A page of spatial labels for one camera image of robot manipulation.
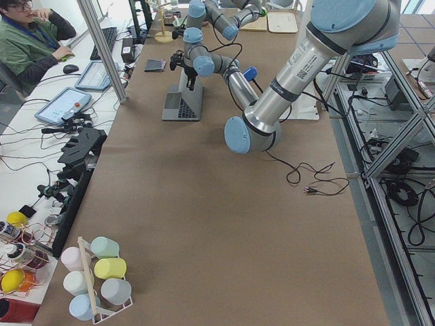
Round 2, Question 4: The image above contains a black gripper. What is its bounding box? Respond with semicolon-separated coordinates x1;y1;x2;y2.
184;64;198;90

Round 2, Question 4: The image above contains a grey laptop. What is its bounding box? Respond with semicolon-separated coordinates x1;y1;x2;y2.
162;71;203;121

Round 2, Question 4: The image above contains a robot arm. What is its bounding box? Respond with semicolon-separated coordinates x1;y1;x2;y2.
183;0;401;153
185;0;264;41

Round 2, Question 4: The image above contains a grey folded cloth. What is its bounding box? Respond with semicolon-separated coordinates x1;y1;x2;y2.
144;58;167;72

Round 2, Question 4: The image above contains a wooden stand with round base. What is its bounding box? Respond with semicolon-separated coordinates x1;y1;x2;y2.
148;1;179;43

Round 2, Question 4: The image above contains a blue desk lamp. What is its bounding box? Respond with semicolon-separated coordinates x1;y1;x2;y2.
243;67;258;82

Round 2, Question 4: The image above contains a wooden cutting board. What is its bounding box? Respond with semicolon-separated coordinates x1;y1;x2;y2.
240;16;268;32

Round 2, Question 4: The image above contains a black keyboard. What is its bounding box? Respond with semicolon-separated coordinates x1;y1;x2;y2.
89;26;118;61

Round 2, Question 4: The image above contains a blue tablet pendant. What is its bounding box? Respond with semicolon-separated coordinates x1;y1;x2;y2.
34;87;92;125
75;60;111;92

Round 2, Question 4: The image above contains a cream plastic tray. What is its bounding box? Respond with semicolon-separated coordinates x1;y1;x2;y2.
267;12;298;33

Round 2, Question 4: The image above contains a black computer mouse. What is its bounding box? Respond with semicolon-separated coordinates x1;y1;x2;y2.
63;64;80;74

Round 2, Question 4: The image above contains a seated person in green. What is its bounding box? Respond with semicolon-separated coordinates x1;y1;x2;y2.
1;1;76;94

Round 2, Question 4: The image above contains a mint green cup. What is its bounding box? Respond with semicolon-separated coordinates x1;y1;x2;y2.
90;236;120;259

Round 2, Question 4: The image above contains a yellow cup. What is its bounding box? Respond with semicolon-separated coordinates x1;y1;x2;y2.
94;257;127;280

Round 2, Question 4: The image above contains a pink cup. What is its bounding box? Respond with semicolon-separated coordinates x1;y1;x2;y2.
60;247;84;272

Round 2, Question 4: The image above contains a grey cup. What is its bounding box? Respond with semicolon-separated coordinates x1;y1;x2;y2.
101;278;132;305

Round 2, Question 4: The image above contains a white cup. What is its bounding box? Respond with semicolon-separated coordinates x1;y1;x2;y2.
63;271;88;296

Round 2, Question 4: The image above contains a white cup rack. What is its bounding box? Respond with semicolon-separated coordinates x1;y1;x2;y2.
77;236;133;325

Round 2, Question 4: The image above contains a light blue cup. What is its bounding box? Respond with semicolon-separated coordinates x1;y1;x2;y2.
69;294;94;321

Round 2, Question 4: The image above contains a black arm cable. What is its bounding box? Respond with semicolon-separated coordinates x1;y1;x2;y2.
203;20;273;113

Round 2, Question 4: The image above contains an aluminium frame post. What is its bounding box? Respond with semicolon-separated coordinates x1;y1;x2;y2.
77;0;127;104

